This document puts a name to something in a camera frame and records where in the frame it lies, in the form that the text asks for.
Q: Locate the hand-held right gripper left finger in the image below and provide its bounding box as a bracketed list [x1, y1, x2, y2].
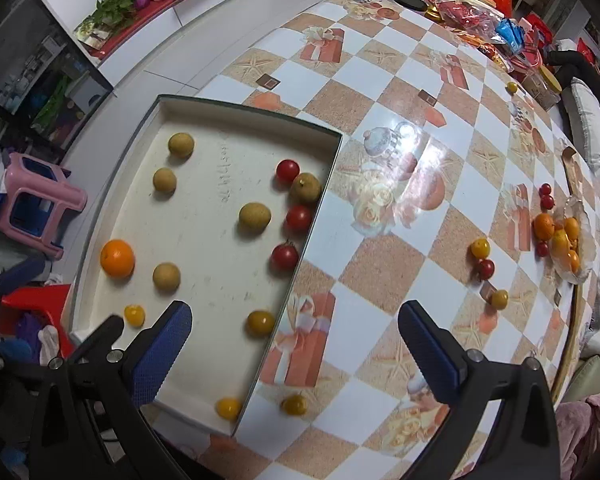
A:
[27, 300, 193, 480]

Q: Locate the red plastic stool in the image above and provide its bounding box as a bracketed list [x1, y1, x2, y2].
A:
[0, 284, 76, 358]

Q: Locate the printed photo card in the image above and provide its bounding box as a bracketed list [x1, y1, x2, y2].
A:
[75, 25, 112, 52]

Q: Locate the black glass cabinet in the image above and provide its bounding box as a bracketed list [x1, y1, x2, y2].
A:
[0, 0, 114, 152]

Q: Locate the blue snack packet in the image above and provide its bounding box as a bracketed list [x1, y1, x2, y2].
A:
[495, 19, 527, 52]

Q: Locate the checkered printed tablecloth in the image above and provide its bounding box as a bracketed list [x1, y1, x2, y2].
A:
[195, 0, 600, 480]

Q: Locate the pink fuzzy blanket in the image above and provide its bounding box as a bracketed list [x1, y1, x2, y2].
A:
[555, 380, 600, 480]

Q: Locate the jar with yellow lid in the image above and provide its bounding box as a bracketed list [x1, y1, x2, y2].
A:
[522, 65, 563, 109]

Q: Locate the green potted plant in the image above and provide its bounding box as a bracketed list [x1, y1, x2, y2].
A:
[82, 0, 154, 36]

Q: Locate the pink plastic stool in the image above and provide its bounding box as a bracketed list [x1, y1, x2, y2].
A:
[0, 152, 88, 261]

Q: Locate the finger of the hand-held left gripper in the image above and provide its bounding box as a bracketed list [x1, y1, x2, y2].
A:
[69, 315, 127, 362]

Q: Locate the white cloth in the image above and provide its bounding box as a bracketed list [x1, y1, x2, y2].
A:
[37, 325, 62, 367]

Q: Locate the clear bag of fruits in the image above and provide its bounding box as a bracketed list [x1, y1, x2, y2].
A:
[550, 195, 594, 286]

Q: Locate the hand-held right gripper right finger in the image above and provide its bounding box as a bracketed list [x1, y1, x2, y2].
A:
[397, 301, 563, 480]

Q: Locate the pale green cushion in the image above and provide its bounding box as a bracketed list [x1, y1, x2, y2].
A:
[562, 355, 600, 402]

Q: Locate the white shallow tray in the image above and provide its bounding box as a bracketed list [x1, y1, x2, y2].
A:
[67, 94, 344, 437]

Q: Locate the dark cloth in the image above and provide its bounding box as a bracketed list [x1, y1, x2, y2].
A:
[545, 47, 600, 78]

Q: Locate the red snack bag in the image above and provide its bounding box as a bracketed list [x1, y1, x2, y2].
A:
[437, 0, 496, 33]

